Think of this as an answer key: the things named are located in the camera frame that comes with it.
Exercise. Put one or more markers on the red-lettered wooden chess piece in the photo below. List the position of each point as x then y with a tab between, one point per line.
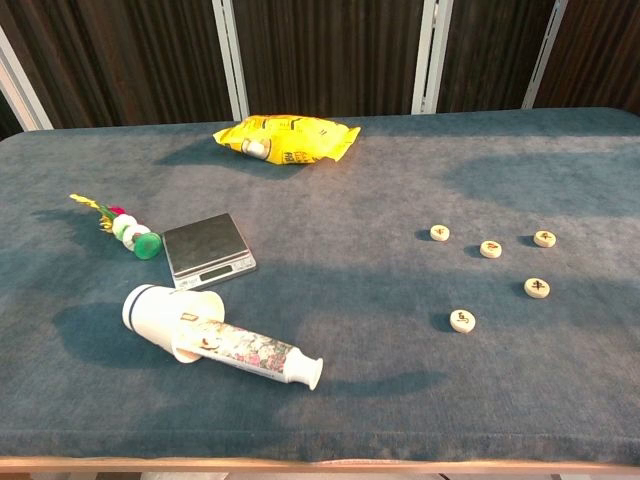
491	249
440	233

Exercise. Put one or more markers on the black-lettered wooden chess piece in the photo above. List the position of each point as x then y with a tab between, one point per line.
462	320
544	239
536	287

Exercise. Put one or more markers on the blue table cloth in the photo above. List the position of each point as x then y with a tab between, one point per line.
350	225

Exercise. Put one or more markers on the yellow snack bag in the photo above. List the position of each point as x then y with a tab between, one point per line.
300	140

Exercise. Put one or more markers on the silver digital kitchen scale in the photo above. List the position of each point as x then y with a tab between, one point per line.
205	245

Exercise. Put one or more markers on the floral toothpaste tube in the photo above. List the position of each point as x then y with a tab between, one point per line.
250	350

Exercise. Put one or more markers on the white cup dark stripe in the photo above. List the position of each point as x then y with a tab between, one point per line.
150	312

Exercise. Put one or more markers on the white metal partition post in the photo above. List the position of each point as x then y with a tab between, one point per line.
20	95
545	55
231	60
430	55

